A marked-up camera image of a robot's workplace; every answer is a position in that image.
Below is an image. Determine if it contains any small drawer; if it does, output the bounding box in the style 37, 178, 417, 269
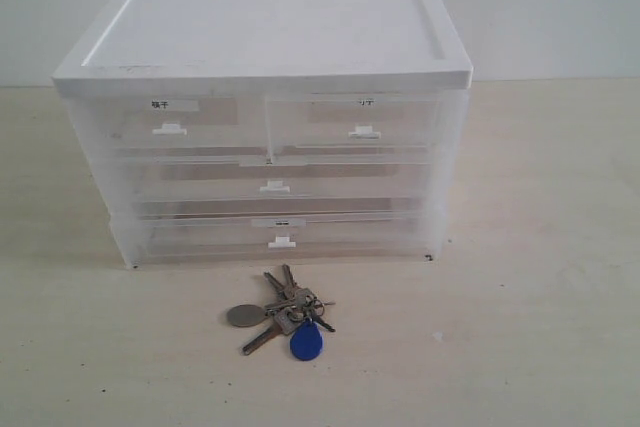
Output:
92, 97, 268, 155
266, 94, 441, 149

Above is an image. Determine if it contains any key bunch with blue fob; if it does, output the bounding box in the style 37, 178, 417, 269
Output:
225, 264, 335, 361

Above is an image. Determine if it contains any wide drawer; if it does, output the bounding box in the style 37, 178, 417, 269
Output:
119, 155, 434, 202
138, 212, 439, 262

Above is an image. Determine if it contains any white translucent drawer cabinet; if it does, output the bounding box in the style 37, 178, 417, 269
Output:
52, 0, 473, 268

